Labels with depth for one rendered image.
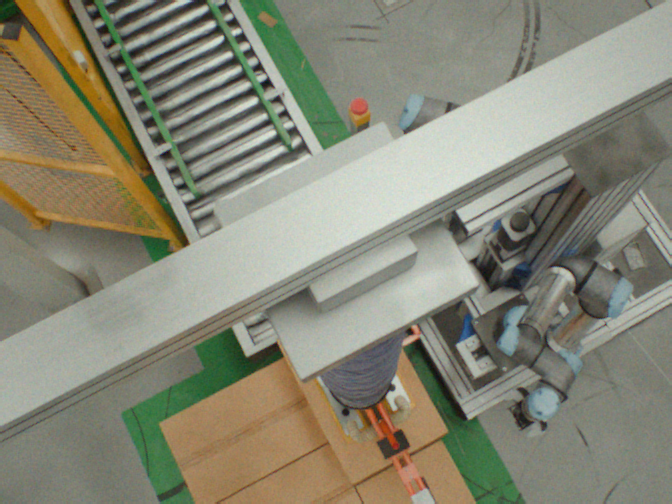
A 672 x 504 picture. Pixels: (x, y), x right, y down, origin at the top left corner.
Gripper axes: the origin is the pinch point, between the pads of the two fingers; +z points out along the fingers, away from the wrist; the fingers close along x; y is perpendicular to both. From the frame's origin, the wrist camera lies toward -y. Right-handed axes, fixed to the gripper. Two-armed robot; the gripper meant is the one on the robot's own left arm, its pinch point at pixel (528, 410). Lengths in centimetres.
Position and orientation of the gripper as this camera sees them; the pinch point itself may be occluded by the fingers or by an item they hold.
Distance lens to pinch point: 263.5
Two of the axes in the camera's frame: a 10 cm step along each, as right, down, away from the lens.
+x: 4.8, 8.4, -2.5
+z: 0.4, 2.6, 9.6
